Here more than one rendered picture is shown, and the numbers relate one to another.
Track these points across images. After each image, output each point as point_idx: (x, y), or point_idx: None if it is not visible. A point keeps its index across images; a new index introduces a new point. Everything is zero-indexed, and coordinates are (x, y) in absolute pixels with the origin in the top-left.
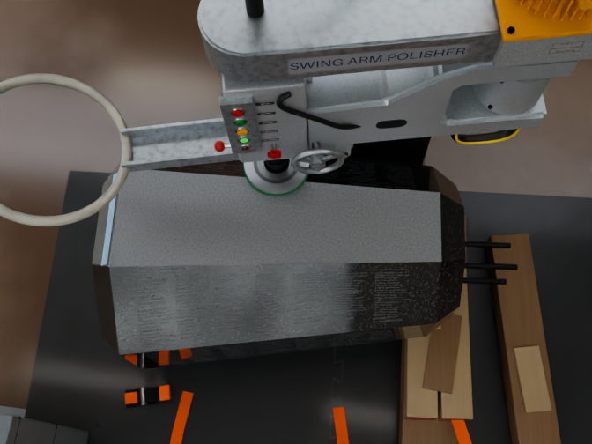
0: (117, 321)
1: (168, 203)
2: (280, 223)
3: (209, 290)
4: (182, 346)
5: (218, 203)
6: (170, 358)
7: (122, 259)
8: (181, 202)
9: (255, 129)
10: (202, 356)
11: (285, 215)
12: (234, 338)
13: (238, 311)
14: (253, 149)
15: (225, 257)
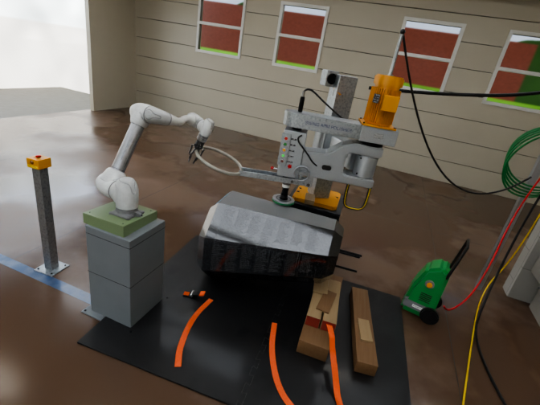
0: (210, 223)
1: (243, 198)
2: (280, 210)
3: (248, 220)
4: (229, 240)
5: (260, 202)
6: (218, 255)
7: (223, 202)
8: (248, 199)
9: (288, 150)
10: (231, 259)
11: (282, 210)
12: (250, 242)
13: (255, 231)
14: (284, 162)
15: (258, 210)
